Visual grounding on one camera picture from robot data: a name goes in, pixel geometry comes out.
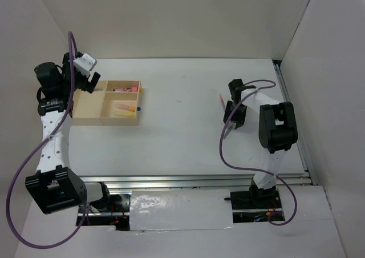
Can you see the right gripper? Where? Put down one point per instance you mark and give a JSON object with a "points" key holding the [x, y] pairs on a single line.
{"points": [[239, 120]]}

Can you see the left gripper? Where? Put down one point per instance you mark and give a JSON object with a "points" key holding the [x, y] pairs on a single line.
{"points": [[86, 85]]}

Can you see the grey green pen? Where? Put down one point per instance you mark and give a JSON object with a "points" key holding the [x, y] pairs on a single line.
{"points": [[228, 130]]}

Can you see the yellow highlighter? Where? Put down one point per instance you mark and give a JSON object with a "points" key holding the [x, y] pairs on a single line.
{"points": [[120, 114]]}

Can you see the pink capped marker bottle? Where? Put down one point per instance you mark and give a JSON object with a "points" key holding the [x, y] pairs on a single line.
{"points": [[127, 89]]}

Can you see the pink orange highlighter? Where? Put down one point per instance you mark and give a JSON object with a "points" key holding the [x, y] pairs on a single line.
{"points": [[126, 107]]}

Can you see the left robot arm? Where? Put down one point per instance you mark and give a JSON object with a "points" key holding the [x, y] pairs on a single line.
{"points": [[55, 187]]}

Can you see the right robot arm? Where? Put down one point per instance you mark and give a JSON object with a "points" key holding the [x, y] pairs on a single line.
{"points": [[277, 131]]}

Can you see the pink pen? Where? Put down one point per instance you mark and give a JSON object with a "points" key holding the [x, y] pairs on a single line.
{"points": [[222, 102]]}

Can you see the wooden organizer tray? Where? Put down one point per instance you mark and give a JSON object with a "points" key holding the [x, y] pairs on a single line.
{"points": [[97, 109]]}

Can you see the white cover plate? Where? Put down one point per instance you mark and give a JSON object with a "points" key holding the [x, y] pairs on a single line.
{"points": [[180, 210]]}

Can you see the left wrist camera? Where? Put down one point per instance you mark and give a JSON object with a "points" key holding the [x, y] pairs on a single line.
{"points": [[85, 64]]}

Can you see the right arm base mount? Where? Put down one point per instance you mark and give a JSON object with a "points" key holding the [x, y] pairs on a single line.
{"points": [[247, 211]]}

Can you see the aluminium rail frame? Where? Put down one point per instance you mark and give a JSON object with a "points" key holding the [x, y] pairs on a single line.
{"points": [[177, 141]]}

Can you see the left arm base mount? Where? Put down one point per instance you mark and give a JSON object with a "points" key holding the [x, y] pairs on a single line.
{"points": [[112, 212]]}

